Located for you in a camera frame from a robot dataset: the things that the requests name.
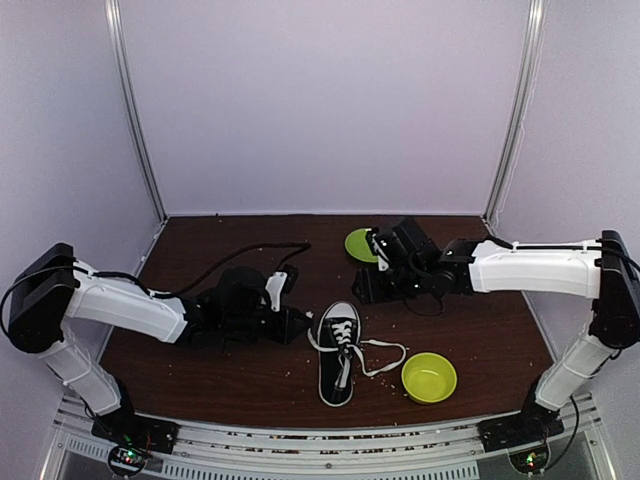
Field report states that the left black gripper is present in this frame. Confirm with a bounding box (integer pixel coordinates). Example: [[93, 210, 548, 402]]
[[223, 304, 313, 345]]

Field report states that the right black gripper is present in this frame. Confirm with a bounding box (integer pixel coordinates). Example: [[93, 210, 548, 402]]
[[352, 266, 428, 306]]

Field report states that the white shoelace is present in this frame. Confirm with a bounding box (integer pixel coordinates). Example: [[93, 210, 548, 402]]
[[305, 323, 409, 391]]

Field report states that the black white canvas sneaker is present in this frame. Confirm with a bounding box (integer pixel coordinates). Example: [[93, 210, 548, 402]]
[[310, 301, 361, 408]]

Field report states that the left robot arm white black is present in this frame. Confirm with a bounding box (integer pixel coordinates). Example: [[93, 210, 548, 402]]
[[1, 243, 312, 444]]

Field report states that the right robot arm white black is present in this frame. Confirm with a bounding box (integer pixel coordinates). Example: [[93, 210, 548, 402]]
[[352, 228, 639, 442]]

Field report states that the green plate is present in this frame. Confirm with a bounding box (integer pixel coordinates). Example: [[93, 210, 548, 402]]
[[344, 228, 378, 264]]

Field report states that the yellow-green bowl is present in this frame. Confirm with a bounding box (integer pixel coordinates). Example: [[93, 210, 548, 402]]
[[401, 352, 458, 405]]

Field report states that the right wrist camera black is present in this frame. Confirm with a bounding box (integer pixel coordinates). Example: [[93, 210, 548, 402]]
[[365, 216, 440, 272]]

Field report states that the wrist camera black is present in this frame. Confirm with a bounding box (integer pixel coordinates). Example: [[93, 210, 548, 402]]
[[365, 216, 440, 272], [216, 264, 299, 313]]

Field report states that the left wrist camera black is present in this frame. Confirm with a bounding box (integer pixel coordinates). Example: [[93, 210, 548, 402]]
[[216, 264, 299, 313]]

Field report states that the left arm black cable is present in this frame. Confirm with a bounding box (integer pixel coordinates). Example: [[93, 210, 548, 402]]
[[0, 242, 312, 341]]

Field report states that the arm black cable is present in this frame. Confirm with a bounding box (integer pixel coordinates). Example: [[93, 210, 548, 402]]
[[542, 239, 640, 451], [0, 242, 312, 341]]

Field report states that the front aluminium rail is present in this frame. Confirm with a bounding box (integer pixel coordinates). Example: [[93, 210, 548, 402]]
[[49, 392, 616, 480]]

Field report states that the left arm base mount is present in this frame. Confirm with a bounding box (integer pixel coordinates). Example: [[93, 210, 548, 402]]
[[91, 414, 179, 454]]

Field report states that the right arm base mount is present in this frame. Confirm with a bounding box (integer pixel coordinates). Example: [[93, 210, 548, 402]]
[[477, 412, 565, 453]]

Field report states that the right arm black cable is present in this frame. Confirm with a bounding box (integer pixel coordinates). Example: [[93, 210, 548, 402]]
[[542, 239, 640, 451]]

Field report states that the right aluminium frame post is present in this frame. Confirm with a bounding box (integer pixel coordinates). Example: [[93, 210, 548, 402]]
[[483, 0, 548, 231]]

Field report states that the aluminium frame post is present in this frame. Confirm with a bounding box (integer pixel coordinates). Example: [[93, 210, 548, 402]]
[[104, 0, 168, 222], [483, 0, 548, 231]]

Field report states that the left aluminium frame post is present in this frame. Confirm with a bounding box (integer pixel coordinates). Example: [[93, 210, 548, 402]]
[[104, 0, 168, 222]]

